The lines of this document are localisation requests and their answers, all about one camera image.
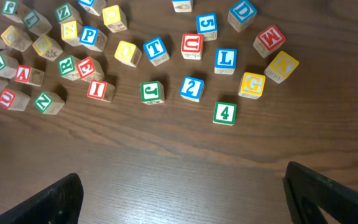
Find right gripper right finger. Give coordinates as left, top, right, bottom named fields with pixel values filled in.
left=283, top=161, right=358, bottom=224

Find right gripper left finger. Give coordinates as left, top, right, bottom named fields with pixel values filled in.
left=0, top=173, right=84, bottom=224

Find red I block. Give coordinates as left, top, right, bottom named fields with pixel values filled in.
left=87, top=80, right=115, bottom=103

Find red A block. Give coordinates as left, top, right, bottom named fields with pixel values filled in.
left=14, top=65, right=45, bottom=87

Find blue 2 block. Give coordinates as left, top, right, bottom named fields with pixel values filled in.
left=180, top=76, right=204, bottom=102

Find green N block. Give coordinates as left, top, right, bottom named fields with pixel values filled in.
left=34, top=91, right=65, bottom=115

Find red U block left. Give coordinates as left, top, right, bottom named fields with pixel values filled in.
left=0, top=88, right=30, bottom=111

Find red u block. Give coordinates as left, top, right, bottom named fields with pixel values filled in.
left=181, top=34, right=203, bottom=60
left=0, top=88, right=30, bottom=111

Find green 4 block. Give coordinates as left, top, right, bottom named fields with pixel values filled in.
left=213, top=101, right=237, bottom=126

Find yellow G block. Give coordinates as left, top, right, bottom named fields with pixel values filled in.
left=238, top=72, right=265, bottom=100

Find yellow K block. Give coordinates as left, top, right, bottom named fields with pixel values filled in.
left=264, top=51, right=300, bottom=83

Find green R block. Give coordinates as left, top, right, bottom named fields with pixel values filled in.
left=57, top=55, right=80, bottom=81

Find red E block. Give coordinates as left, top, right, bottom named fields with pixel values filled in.
left=76, top=57, right=104, bottom=82

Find green J block centre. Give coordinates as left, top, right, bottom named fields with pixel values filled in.
left=140, top=81, right=165, bottom=105

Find green j block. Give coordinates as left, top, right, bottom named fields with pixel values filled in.
left=1, top=0, right=30, bottom=24
left=140, top=81, right=165, bottom=105

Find green V block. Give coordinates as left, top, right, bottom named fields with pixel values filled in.
left=0, top=54, right=19, bottom=79

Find blue L block right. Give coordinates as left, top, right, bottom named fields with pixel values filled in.
left=214, top=48, right=237, bottom=75

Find blue l block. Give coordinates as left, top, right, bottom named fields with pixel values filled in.
left=78, top=0, right=107, bottom=16
left=214, top=48, right=237, bottom=75

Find yellow block middle left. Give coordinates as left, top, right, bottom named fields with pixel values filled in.
left=32, top=34, right=63, bottom=61

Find red M block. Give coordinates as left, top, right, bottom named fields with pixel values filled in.
left=253, top=25, right=286, bottom=58

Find yellow O block centre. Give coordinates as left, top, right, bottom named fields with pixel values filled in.
left=114, top=40, right=142, bottom=67

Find yellow o block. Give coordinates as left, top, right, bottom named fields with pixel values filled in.
left=114, top=40, right=142, bottom=67
left=102, top=5, right=128, bottom=33

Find blue P block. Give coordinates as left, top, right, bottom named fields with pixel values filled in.
left=80, top=26, right=107, bottom=52

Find yellow block upper left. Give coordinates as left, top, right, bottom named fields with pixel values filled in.
left=1, top=26, right=33, bottom=52

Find yellow S block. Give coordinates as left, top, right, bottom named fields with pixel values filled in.
left=60, top=21, right=83, bottom=47

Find blue T block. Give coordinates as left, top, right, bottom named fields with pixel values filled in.
left=143, top=37, right=170, bottom=66

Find green 7 block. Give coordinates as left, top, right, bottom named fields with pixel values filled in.
left=22, top=10, right=52, bottom=36

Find red U block right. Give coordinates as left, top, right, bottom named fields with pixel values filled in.
left=181, top=34, right=203, bottom=60

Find blue D block right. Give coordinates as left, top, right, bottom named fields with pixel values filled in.
left=227, top=0, right=257, bottom=32

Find green Z block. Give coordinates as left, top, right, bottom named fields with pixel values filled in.
left=55, top=2, right=82, bottom=24

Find yellow O block top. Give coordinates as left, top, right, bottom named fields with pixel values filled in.
left=102, top=5, right=128, bottom=33

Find blue 5 block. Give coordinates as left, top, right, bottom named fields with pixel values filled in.
left=196, top=12, right=218, bottom=42

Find blue L block top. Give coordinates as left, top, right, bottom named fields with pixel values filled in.
left=78, top=0, right=107, bottom=16

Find green J block top left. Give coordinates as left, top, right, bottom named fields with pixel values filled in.
left=1, top=0, right=30, bottom=24

